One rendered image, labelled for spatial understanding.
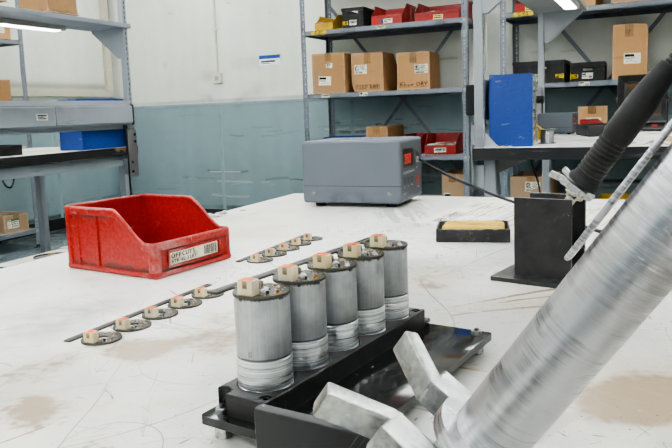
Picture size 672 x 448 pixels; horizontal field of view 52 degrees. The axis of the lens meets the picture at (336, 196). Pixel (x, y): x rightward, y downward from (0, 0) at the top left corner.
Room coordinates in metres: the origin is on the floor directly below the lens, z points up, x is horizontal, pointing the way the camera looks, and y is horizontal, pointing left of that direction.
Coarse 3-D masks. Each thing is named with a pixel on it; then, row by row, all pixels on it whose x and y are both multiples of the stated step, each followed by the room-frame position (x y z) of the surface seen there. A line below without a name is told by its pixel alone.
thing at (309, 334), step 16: (304, 288) 0.31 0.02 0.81; (320, 288) 0.31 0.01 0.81; (304, 304) 0.31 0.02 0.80; (320, 304) 0.31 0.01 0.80; (304, 320) 0.31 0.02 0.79; (320, 320) 0.31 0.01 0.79; (304, 336) 0.31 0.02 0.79; (320, 336) 0.31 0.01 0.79; (304, 352) 0.31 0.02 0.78; (320, 352) 0.31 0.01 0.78; (304, 368) 0.31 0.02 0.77
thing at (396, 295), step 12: (384, 252) 0.38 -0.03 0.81; (396, 252) 0.38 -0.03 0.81; (384, 264) 0.38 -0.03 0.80; (396, 264) 0.38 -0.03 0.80; (384, 276) 0.38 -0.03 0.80; (396, 276) 0.38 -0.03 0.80; (384, 288) 0.38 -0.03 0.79; (396, 288) 0.38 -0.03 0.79; (396, 300) 0.38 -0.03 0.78; (408, 300) 0.38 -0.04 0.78; (396, 312) 0.38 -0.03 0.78; (408, 312) 0.38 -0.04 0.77
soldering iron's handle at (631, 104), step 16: (656, 64) 0.49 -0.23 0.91; (656, 80) 0.49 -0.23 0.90; (640, 96) 0.49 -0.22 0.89; (656, 96) 0.49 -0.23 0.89; (624, 112) 0.50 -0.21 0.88; (640, 112) 0.49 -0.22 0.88; (608, 128) 0.51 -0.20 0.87; (624, 128) 0.50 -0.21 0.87; (640, 128) 0.50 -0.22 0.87; (608, 144) 0.50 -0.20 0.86; (624, 144) 0.50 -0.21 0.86; (592, 160) 0.51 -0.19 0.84; (608, 160) 0.51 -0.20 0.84; (576, 176) 0.52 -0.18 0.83; (592, 176) 0.51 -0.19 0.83
